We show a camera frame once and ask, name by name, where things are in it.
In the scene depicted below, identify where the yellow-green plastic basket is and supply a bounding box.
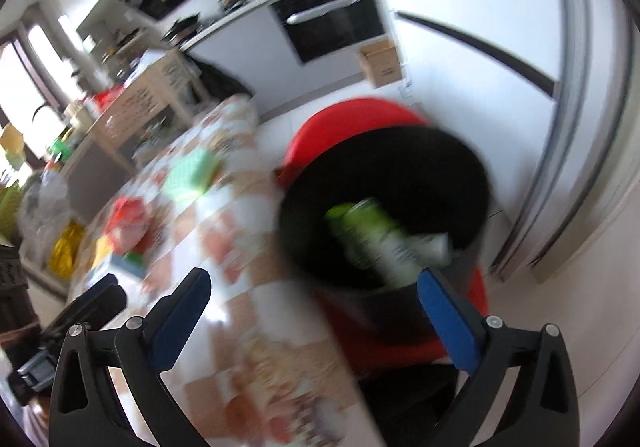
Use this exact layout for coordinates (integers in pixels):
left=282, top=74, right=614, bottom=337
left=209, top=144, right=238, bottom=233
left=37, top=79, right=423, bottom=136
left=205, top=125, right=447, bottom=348
left=0, top=177, right=26, bottom=238

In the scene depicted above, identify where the red plastic stool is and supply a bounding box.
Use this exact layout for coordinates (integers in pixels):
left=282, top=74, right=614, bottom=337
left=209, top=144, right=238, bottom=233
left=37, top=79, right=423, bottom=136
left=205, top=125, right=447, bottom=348
left=277, top=97, right=488, bottom=373

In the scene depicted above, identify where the large clear plastic bag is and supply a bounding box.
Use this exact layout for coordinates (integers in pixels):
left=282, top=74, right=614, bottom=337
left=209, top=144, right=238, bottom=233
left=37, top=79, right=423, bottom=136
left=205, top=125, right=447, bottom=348
left=17, top=167, right=71, bottom=268

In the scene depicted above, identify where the black built-in oven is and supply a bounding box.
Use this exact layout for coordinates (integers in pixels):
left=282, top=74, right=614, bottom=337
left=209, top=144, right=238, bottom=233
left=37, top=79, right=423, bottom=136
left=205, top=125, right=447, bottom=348
left=270, top=0, right=388, bottom=64

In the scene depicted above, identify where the checkered tablecloth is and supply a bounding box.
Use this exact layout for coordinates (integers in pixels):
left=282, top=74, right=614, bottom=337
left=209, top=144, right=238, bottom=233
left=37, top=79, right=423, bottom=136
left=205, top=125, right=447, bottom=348
left=70, top=94, right=391, bottom=447

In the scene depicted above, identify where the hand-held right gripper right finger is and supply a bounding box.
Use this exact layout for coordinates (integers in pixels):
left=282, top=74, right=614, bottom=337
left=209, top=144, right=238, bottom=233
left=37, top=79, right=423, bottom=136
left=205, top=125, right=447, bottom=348
left=416, top=267, right=581, bottom=447

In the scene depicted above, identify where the beige storage cart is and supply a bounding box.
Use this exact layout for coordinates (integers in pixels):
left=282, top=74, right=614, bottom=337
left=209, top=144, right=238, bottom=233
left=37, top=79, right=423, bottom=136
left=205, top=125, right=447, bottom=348
left=92, top=50, right=206, bottom=163

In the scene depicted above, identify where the green white lotion bottle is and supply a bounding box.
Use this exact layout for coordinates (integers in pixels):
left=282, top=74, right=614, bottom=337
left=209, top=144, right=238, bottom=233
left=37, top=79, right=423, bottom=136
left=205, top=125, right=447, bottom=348
left=324, top=197, right=453, bottom=289

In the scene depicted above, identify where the black wok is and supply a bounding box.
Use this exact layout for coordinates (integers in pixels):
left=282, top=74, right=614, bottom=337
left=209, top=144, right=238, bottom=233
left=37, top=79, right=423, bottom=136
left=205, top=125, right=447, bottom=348
left=160, top=17, right=201, bottom=40

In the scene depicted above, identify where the gold foil bag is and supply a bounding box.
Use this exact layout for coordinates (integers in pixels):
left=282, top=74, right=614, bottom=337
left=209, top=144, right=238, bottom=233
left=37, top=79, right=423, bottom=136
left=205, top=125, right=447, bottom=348
left=47, top=222, right=86, bottom=280

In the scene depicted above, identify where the green sponge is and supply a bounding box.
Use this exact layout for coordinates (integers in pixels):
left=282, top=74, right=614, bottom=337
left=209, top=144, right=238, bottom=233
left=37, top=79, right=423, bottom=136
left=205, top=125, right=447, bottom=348
left=162, top=147, right=223, bottom=203

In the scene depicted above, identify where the window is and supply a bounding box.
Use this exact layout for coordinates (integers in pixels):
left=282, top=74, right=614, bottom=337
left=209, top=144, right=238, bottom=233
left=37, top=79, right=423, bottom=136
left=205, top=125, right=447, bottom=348
left=0, top=17, right=76, bottom=158

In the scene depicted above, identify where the cardboard box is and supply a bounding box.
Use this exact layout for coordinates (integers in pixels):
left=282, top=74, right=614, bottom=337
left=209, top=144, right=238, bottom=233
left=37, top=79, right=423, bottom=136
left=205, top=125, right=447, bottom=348
left=356, top=38, right=403, bottom=88

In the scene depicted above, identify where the yellow plastic container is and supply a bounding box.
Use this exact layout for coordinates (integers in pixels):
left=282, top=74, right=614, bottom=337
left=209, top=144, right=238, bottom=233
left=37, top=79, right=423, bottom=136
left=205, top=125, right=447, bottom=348
left=0, top=124, right=26, bottom=163

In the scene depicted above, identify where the red snack packet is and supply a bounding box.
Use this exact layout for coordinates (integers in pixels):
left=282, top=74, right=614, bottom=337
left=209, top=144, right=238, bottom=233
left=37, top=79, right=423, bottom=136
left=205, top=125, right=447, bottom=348
left=102, top=197, right=151, bottom=253

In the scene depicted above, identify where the black garbage bag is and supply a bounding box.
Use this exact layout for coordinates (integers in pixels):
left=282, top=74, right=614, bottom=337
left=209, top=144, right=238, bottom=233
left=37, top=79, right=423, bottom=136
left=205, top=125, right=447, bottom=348
left=187, top=54, right=256, bottom=108

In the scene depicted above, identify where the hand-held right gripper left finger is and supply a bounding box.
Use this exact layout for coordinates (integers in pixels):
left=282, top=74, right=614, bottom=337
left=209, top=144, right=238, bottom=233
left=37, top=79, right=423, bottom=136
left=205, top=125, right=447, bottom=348
left=48, top=267, right=213, bottom=447

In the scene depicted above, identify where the black trash bin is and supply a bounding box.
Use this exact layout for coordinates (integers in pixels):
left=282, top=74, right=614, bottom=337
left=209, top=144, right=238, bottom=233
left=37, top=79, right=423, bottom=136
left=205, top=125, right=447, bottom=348
left=276, top=126, right=493, bottom=358

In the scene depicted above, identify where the dark carved wooden furniture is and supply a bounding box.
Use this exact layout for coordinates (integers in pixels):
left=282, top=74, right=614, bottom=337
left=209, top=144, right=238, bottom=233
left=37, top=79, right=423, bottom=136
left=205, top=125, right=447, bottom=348
left=0, top=244, right=38, bottom=333

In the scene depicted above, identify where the red plastic basket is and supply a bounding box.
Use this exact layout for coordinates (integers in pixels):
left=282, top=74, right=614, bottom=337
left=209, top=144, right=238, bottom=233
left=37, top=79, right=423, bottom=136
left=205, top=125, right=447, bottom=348
left=95, top=87, right=126, bottom=110

